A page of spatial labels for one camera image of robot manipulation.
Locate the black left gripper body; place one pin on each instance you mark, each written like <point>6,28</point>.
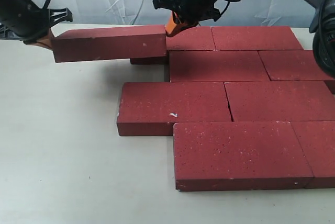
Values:
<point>25,20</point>

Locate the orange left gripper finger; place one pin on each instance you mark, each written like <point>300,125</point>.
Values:
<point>44,42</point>

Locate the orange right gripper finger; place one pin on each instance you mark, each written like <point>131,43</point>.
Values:
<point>177,24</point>

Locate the red brick with white chip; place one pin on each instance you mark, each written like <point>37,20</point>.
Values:
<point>152,108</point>

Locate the white wrinkled backdrop curtain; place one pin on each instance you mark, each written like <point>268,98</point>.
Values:
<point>293,13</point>

